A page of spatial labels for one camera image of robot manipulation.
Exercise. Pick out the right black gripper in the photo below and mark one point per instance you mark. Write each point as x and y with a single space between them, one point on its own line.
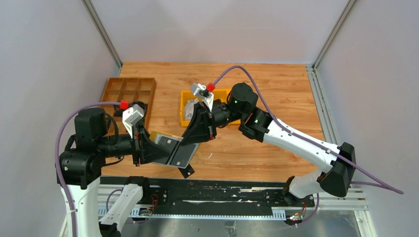
211 119

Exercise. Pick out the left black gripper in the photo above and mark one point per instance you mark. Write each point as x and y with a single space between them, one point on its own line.
138 145

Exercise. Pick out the yellow leather card holder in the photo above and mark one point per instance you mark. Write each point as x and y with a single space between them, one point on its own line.
179 156

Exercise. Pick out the grey credit card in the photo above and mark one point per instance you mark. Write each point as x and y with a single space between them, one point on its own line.
187 171

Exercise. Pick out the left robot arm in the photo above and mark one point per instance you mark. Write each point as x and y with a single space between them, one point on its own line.
79 167

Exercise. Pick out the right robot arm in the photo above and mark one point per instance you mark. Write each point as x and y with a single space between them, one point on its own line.
333 175

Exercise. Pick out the grey cards pile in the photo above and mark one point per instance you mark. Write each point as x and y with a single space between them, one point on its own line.
189 108

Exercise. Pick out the wooden compartment tray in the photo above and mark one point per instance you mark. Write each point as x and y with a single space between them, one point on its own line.
131 90

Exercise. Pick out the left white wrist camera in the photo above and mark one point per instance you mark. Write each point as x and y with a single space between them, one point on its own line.
131 117

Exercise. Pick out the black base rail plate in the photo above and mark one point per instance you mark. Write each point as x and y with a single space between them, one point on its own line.
217 198

